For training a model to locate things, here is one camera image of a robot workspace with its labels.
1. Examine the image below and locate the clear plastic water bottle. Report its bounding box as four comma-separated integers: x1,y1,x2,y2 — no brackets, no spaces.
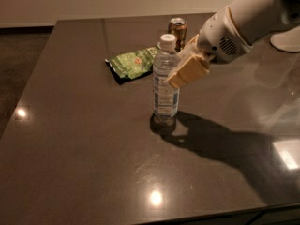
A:
153,34,179,120

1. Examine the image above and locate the gold drink can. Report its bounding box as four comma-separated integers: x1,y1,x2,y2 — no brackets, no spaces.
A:
168,17,188,53

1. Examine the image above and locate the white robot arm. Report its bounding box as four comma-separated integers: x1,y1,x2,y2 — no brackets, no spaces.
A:
167,0,300,88

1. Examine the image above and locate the green jalapeno chip bag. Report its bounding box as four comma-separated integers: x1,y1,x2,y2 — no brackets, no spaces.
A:
105,46,159,80

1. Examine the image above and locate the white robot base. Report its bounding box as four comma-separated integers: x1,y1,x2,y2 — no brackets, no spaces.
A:
270,27,300,53

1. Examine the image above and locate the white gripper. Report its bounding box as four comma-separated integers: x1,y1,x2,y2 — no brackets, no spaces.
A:
167,6,252,88

